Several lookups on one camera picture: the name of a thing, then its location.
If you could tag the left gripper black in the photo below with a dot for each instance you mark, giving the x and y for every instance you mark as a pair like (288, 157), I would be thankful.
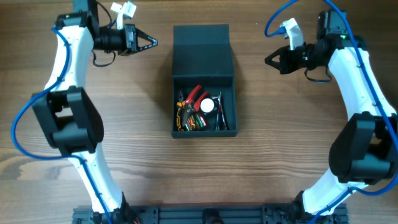
(131, 39)

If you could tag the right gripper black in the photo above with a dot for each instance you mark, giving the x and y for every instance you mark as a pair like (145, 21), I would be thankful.
(288, 60)

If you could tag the black box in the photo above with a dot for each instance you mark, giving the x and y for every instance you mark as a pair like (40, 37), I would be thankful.
(202, 55)

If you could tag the silver socket wrench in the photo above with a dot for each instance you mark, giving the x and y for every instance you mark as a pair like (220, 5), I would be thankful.
(222, 115)

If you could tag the orange black pliers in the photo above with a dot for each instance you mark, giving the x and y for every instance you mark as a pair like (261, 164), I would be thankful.
(180, 104)

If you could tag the round white black tape measure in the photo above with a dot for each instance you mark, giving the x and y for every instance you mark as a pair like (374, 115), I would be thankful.
(207, 106)

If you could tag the red handled snips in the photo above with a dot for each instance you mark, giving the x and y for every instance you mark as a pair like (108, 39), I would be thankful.
(192, 104)

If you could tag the clear case of screwdrivers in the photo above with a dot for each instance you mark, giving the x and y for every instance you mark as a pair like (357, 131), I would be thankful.
(196, 123)

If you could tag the black red screwdriver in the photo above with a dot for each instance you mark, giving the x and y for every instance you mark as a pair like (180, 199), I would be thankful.
(218, 119)

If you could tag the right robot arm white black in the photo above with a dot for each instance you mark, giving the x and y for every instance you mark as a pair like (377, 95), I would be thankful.
(365, 151)

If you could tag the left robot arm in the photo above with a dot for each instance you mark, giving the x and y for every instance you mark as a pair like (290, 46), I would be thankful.
(68, 118)

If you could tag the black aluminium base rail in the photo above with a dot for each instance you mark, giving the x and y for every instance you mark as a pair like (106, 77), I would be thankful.
(269, 213)

